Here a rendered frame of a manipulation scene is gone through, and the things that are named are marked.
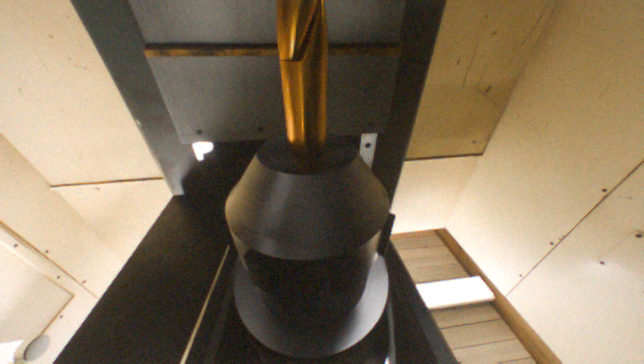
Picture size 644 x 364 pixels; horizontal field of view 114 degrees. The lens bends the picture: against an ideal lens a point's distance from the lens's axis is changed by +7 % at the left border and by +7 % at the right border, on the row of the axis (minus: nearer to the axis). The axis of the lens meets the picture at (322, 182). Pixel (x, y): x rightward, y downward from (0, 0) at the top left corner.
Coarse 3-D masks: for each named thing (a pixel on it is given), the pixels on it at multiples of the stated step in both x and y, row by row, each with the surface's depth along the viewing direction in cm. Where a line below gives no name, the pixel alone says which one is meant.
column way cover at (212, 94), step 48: (144, 0) 33; (192, 0) 34; (240, 0) 35; (336, 0) 36; (384, 0) 38; (192, 48) 37; (240, 48) 38; (336, 48) 40; (384, 48) 41; (192, 96) 41; (240, 96) 42; (336, 96) 45; (384, 96) 47
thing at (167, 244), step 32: (160, 224) 46; (192, 224) 46; (160, 256) 40; (192, 256) 40; (128, 288) 35; (160, 288) 35; (192, 288) 35; (96, 320) 31; (128, 320) 31; (160, 320) 31; (192, 320) 31; (64, 352) 28; (96, 352) 28; (128, 352) 28; (160, 352) 27
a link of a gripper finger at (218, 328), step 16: (224, 256) 8; (224, 272) 7; (224, 288) 7; (208, 304) 6; (224, 304) 6; (208, 320) 6; (224, 320) 6; (192, 336) 6; (208, 336) 5; (224, 336) 6; (240, 336) 7; (192, 352) 5; (208, 352) 5; (224, 352) 6; (240, 352) 7
